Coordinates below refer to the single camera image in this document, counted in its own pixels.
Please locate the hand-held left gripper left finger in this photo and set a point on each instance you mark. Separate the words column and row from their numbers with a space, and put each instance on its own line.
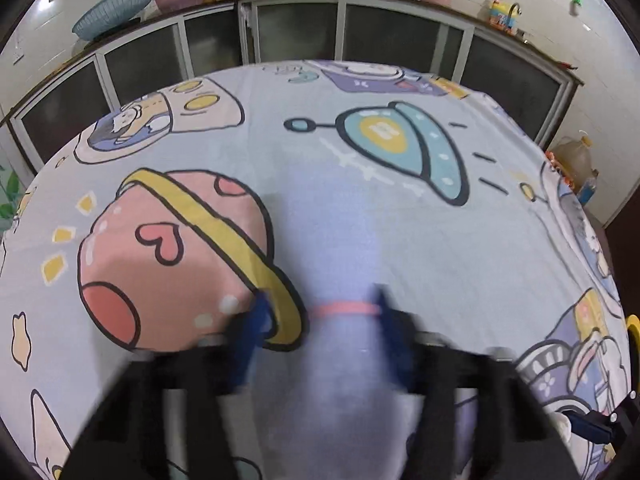
column 252, row 330

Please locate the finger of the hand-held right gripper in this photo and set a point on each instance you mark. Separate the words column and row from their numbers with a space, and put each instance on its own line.
column 592, row 425

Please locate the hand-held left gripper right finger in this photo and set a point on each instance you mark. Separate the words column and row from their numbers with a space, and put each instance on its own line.
column 392, row 332

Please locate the pink rubber band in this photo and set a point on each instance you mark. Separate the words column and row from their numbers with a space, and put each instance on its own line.
column 345, row 308

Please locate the yellow-rimmed black trash bin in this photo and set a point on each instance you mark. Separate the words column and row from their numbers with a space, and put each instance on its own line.
column 634, row 332

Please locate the cartoon printed tablecloth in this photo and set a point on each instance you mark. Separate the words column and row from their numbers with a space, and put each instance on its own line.
column 320, row 210

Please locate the clear bottle with blue liquid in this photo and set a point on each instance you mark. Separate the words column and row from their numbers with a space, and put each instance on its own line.
column 589, row 190

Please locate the large cooking oil jug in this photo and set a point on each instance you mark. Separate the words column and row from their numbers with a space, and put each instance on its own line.
column 575, row 160

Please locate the green plant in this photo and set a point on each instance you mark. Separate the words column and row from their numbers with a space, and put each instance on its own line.
column 9, row 195

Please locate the kitchen cabinet with glass doors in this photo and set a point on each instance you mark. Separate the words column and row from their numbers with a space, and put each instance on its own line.
column 300, row 30

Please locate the blue plastic basket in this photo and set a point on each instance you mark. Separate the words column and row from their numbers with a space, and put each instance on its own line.
column 112, row 12

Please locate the wall socket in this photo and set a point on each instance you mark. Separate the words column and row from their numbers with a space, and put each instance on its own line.
column 18, row 50

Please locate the green wall hook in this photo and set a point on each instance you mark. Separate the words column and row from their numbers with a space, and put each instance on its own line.
column 578, row 0

